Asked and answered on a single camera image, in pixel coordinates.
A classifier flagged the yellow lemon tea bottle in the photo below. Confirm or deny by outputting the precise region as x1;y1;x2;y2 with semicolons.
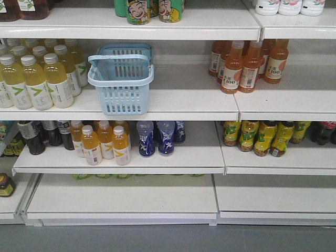
270;121;295;157
254;121;277;156
238;120;259;152
290;121;311;144
224;121;242;146

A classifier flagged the white peach drink bottle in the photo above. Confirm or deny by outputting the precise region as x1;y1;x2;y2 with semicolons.
300;0;326;16
255;0;280;16
278;0;302;16

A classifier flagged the white shelf unit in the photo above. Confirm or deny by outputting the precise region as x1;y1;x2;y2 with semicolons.
1;1;335;226

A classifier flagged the green cartoon drink can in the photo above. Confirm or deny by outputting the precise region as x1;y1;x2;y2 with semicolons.
126;0;150;25
159;0;185;23

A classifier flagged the dark cola bottle red label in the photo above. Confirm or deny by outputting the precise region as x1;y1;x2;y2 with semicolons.
310;121;335;145

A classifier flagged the green drink bottle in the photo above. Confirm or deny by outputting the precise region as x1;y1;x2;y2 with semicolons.
112;174;132;179
95;174;112;179
72;174;91;180

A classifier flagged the blue sports drink bottle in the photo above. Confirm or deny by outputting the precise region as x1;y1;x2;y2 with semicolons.
157;121;175;155
136;121;155;157
173;121;186;144

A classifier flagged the light blue plastic basket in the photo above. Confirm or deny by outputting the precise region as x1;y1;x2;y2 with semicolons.
88;43;154;116

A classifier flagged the dark sauce jar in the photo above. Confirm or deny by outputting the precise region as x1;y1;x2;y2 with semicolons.
0;173;16;197

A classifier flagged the dark tea bottle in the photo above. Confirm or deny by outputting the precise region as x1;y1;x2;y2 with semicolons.
57;120;75;150
17;121;45;155
42;120;62;146

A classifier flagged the orange juice bottle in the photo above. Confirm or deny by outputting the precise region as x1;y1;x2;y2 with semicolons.
81;125;102;165
70;120;85;158
112;125;131;165
98;120;114;160

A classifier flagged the pale green juice bottle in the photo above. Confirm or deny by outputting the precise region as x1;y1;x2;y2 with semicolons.
30;56;53;110
44;53;74;108
17;54;36;109
1;53;15;108

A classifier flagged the orange C100 drink bottle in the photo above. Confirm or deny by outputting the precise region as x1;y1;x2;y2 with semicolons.
238;41;262;93
220;40;245;94
264;39;289;84

